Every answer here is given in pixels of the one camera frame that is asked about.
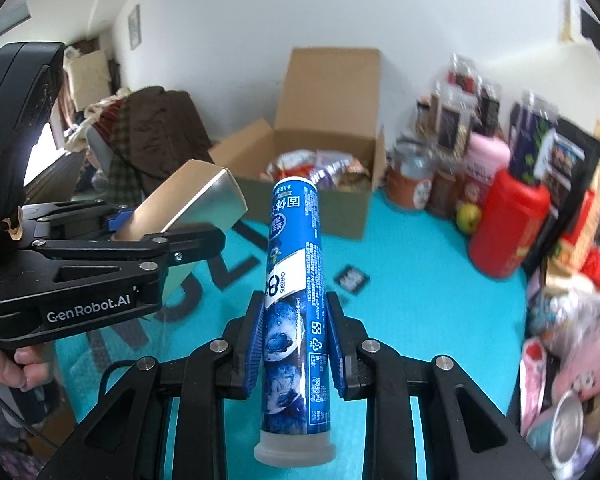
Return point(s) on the metal cup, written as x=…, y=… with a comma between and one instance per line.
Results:
x=565, y=430

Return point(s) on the purple silver snack packet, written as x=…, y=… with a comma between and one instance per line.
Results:
x=325, y=176

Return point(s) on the cardboard sheet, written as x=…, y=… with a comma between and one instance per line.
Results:
x=90, y=80

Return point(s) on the green gold peanut packet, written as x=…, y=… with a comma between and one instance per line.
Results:
x=292, y=162

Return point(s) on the wide jar orange label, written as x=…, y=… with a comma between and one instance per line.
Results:
x=410, y=185

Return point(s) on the clear jar red contents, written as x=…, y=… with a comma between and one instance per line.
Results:
x=462, y=77

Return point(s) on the brown jacket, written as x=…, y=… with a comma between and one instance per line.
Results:
x=165, y=130

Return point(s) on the clear jar purple label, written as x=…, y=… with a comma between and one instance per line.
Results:
x=527, y=135

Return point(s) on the black stand-up pouch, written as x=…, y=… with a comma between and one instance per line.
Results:
x=570, y=170

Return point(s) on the teal bubble mat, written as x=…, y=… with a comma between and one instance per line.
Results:
x=420, y=310

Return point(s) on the pink canister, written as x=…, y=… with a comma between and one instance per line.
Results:
x=485, y=170

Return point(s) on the person's left hand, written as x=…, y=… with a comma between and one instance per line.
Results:
x=10, y=365

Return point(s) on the cream framed window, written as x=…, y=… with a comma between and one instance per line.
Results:
x=570, y=20

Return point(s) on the clear plastic bag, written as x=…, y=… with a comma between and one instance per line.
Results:
x=570, y=305

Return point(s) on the wall picture frame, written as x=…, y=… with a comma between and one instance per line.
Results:
x=134, y=27

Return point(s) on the red canister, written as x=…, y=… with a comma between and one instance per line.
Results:
x=510, y=225

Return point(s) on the small gold carton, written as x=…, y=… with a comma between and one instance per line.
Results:
x=190, y=200

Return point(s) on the clear jar black label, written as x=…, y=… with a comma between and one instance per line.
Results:
x=490, y=110

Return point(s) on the dark brown jar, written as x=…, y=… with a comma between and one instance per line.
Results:
x=442, y=192

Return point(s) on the green apple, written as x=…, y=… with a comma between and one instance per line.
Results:
x=468, y=217

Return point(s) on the pink flat packet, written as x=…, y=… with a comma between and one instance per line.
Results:
x=532, y=380

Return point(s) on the small spice jar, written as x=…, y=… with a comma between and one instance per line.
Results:
x=425, y=115

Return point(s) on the blue tablet tube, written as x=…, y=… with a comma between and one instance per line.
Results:
x=295, y=270

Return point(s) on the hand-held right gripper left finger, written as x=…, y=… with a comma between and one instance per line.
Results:
x=256, y=345

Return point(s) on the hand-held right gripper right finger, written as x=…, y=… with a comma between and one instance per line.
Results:
x=336, y=345

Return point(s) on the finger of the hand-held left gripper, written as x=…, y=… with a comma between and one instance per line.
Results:
x=116, y=221
x=195, y=242

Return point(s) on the plaid cloth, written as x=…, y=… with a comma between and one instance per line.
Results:
x=122, y=160

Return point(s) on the tall clear grain jar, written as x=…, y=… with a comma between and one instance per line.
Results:
x=452, y=125

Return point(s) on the cardboard box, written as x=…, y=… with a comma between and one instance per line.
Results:
x=330, y=95

